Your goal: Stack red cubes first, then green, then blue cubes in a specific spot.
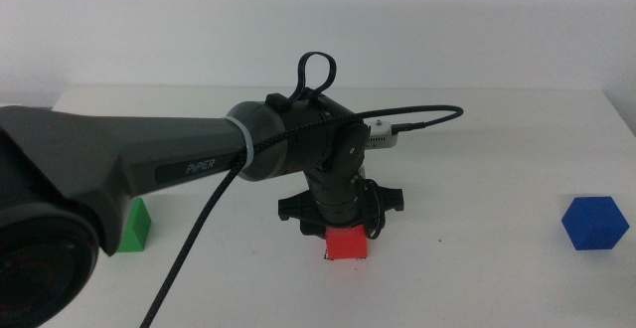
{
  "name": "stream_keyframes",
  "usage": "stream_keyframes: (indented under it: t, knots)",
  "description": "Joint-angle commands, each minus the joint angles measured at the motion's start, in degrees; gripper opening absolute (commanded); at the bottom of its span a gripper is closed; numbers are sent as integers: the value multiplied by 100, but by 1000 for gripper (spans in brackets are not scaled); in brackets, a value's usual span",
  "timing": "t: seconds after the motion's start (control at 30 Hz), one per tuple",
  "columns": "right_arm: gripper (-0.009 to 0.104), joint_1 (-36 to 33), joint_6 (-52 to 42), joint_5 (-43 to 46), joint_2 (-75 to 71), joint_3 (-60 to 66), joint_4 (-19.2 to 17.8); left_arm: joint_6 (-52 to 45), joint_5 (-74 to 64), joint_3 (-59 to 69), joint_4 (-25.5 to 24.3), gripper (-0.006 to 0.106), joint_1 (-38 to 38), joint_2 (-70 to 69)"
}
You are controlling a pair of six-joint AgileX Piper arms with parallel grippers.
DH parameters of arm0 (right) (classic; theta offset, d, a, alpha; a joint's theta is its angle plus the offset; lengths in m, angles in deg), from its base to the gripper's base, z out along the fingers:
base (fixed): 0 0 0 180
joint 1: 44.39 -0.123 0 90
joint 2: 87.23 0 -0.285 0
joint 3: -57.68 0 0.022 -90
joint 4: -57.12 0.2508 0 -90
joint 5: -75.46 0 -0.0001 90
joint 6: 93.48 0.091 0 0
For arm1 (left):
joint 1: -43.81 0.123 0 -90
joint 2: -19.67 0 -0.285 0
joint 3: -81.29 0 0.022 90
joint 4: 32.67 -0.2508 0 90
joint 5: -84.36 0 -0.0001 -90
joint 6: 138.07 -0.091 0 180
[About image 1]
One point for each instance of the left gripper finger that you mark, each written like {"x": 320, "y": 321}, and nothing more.
{"x": 370, "y": 226}
{"x": 313, "y": 227}

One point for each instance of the red cube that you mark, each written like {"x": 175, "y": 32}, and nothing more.
{"x": 346, "y": 244}

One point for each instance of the green cube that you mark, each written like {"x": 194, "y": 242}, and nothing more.
{"x": 136, "y": 231}

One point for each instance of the blue cube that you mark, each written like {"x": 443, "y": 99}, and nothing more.
{"x": 593, "y": 223}

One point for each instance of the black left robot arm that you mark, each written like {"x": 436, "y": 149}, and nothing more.
{"x": 124, "y": 144}

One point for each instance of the white zip tie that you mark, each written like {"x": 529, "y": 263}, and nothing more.
{"x": 247, "y": 141}

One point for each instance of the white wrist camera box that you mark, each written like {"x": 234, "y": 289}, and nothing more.
{"x": 382, "y": 139}

